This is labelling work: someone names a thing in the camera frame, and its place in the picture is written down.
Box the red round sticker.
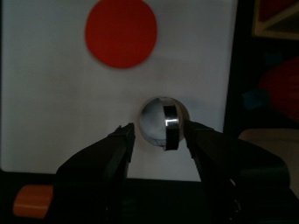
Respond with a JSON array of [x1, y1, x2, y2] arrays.
[[84, 0, 159, 70]]

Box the white drawer front panel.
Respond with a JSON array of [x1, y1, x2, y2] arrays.
[[0, 0, 239, 182]]

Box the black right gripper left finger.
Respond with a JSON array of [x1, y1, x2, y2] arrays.
[[52, 122, 136, 224]]

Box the red rounded object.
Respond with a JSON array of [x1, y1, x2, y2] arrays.
[[257, 56, 299, 122]]

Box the orange cylindrical object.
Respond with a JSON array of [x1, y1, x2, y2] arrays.
[[12, 184, 56, 220]]

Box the round silver drawer knob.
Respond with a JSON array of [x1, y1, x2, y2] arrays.
[[137, 96, 192, 151]]

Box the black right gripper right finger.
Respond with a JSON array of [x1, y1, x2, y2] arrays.
[[181, 120, 299, 224]]

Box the wooden frame piece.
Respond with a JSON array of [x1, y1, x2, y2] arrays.
[[251, 0, 299, 40]]

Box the blue tape piece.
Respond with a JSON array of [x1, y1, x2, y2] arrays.
[[241, 88, 271, 110]]

